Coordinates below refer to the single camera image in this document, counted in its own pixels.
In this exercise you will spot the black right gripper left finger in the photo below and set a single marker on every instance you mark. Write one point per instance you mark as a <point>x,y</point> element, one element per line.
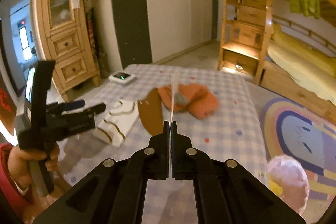
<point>150,163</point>

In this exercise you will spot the pine wooden cabinet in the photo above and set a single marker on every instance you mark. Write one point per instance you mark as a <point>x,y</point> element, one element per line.
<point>64,37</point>

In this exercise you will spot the paper note on cabinet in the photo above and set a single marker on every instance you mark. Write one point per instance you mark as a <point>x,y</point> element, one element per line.
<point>75,4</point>

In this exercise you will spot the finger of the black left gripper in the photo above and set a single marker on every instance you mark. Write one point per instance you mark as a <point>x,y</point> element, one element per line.
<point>58,108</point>
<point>84,113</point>

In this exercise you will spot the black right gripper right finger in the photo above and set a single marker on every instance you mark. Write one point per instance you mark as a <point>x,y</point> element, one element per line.
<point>207,175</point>

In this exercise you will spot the clear plastic wrapper strip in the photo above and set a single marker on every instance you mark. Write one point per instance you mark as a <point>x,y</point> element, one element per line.
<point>172,96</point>

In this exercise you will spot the brown leather knife sheath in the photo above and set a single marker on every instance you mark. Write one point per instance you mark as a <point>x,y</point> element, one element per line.
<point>150,113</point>

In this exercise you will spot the rainbow patterned rug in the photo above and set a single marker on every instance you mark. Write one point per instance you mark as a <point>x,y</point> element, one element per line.
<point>290,129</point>

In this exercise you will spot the wooden staircase drawers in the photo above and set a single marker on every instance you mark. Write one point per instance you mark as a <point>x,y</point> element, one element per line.
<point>246,30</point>

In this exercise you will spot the wooden bunk bed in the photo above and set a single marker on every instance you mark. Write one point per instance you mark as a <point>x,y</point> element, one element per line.
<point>275,79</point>

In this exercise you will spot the blue checkered bed cover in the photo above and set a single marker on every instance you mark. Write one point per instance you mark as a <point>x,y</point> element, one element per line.
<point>233,131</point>

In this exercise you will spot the person's left hand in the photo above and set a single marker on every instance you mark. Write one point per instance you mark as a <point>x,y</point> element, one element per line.
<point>28,160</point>

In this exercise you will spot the yellow bed mattress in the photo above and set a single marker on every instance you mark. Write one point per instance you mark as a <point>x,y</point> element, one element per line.
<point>307,67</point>

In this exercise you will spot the white device with display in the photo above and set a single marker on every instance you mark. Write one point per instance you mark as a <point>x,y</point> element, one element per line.
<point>122,78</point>

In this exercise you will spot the white wardrobe with round holes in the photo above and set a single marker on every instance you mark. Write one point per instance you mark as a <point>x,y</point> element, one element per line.
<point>148,31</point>

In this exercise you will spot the white folded socks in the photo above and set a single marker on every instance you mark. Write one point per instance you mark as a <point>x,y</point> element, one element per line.
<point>117,123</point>

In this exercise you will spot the red sleeve forearm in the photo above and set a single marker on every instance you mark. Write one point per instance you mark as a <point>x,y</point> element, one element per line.
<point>18,199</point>

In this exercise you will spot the orange fuzzy glove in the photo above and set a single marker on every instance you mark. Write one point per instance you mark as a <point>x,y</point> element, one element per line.
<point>194,98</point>

